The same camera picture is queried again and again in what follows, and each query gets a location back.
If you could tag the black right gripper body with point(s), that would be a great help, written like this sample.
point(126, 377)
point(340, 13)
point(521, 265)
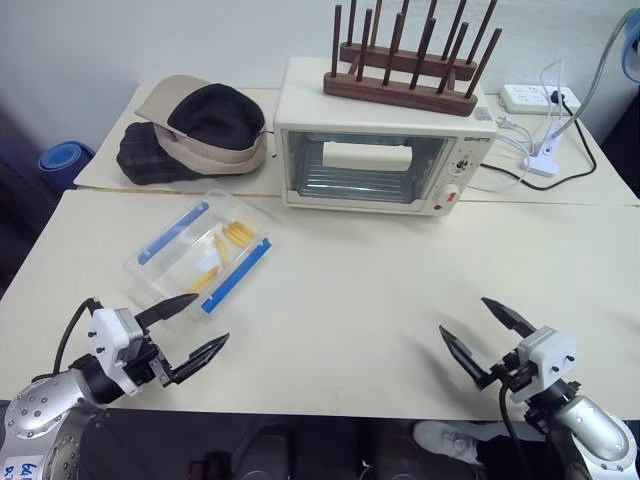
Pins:
point(511, 372)

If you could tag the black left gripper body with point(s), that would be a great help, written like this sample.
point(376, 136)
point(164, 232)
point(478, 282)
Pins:
point(150, 367)

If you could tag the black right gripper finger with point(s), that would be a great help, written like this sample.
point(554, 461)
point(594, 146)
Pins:
point(510, 315)
point(465, 357)

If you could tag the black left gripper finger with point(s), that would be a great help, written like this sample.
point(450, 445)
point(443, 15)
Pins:
point(202, 356)
point(167, 307)

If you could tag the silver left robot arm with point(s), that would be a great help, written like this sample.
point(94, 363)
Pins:
point(47, 400)

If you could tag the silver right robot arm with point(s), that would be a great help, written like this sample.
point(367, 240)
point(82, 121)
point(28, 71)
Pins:
point(592, 432)

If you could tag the clear plastic container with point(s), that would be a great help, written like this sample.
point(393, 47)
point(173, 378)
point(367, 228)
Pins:
point(195, 250)

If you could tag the cream toaster oven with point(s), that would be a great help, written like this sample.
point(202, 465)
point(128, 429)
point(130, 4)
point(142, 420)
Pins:
point(380, 170)

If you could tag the yellow french fry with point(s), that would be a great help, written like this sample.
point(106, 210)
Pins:
point(196, 286)
point(221, 247)
point(209, 276)
point(245, 231)
point(234, 235)

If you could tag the blue container latch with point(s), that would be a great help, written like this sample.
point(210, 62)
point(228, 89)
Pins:
point(237, 275)
point(172, 231)

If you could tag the white shoe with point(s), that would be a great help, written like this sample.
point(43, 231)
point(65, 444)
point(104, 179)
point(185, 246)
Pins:
point(445, 442)

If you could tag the dark plaid cap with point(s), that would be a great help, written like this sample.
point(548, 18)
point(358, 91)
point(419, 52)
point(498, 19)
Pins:
point(145, 157)

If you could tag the white clip desk lamp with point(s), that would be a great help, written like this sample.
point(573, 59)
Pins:
point(542, 157)

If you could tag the blue rolled mat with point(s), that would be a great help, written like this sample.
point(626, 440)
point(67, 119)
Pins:
point(62, 157)

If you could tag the beige bucket hat black lining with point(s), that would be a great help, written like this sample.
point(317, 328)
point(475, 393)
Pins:
point(210, 125)

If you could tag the small grey block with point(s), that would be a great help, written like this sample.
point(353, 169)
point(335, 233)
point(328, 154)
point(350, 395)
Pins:
point(483, 113)

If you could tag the white power strip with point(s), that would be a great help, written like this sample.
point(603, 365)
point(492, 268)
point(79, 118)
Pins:
point(530, 97)

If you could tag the dark wooden peg rack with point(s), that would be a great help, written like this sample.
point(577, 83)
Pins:
point(400, 90)

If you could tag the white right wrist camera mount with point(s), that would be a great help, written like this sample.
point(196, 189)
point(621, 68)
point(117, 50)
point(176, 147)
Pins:
point(547, 360)

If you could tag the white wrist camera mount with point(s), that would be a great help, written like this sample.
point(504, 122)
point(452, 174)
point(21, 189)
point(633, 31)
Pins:
point(547, 360)
point(107, 332)

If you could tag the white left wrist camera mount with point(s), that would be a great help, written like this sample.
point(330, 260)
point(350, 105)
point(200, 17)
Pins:
point(107, 332)

